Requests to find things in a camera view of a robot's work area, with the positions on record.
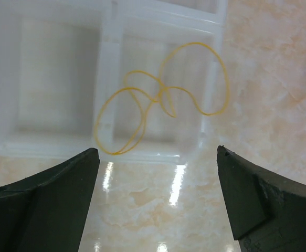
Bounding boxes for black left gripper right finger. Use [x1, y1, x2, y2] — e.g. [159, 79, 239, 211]
[217, 146, 306, 251]

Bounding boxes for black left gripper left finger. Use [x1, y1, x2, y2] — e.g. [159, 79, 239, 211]
[0, 148, 100, 251]

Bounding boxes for yellow cable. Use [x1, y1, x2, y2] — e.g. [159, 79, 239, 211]
[93, 41, 231, 155]

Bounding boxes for white foam compartment tray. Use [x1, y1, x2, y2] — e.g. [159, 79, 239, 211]
[0, 1, 228, 164]

